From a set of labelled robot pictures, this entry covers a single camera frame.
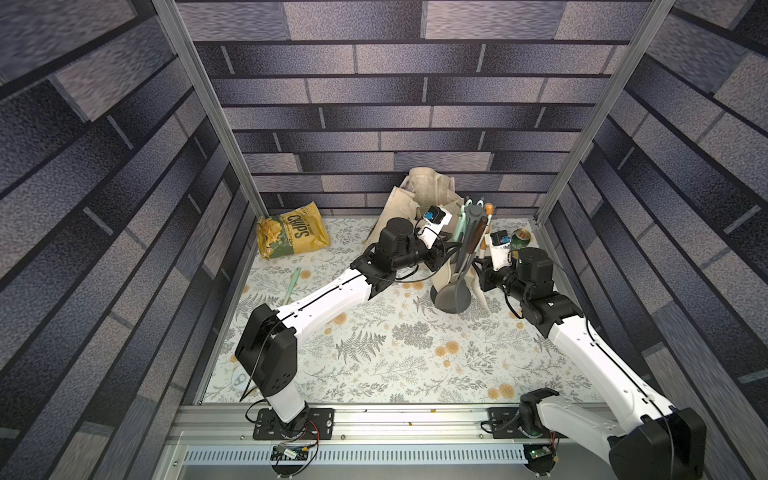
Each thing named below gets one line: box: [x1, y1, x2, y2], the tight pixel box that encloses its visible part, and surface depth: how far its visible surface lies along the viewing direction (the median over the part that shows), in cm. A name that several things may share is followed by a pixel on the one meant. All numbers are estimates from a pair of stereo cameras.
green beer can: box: [511, 228, 531, 250], surface depth 102 cm
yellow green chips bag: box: [256, 201, 331, 260], surface depth 108 cm
